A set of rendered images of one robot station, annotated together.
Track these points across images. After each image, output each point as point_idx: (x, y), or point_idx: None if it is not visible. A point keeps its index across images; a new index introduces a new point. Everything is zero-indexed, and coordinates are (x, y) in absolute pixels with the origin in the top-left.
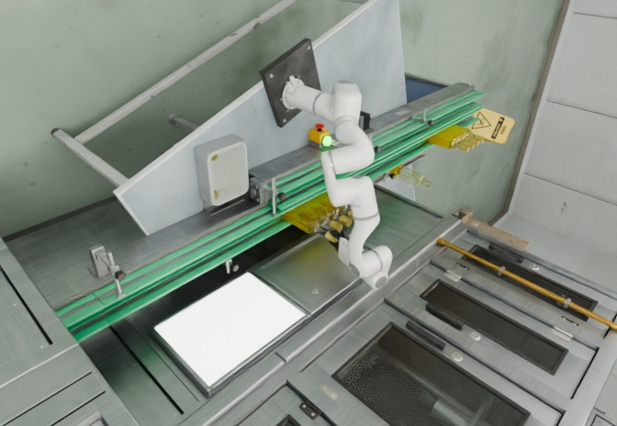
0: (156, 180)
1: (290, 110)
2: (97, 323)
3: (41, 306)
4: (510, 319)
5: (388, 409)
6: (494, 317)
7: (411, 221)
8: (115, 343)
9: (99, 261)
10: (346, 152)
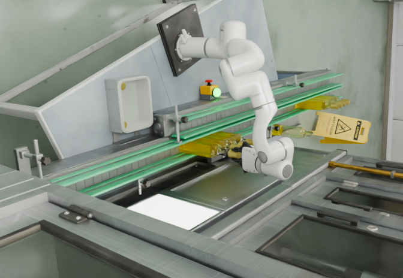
0: (72, 104)
1: (183, 62)
2: None
3: None
4: None
5: (318, 266)
6: (397, 203)
7: (301, 158)
8: None
9: (23, 162)
10: (240, 56)
